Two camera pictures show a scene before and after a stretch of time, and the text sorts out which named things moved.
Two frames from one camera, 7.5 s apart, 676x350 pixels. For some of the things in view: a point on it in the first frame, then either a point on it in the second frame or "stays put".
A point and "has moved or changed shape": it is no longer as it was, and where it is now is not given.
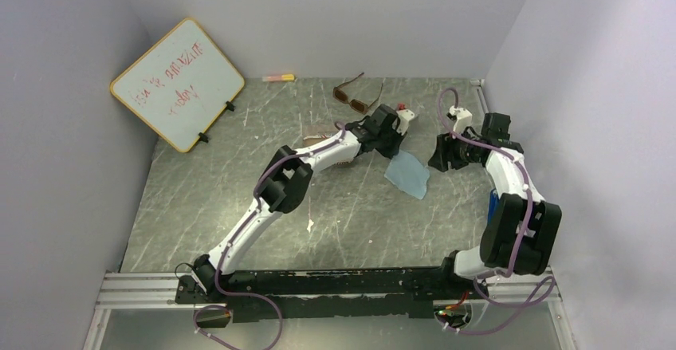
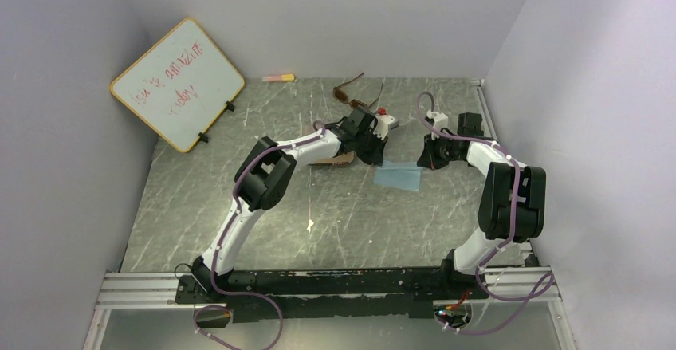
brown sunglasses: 355,104 stays put
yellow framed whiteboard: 181,85 stays put
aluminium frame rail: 137,291 stays put
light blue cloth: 409,174 has moved or changed shape
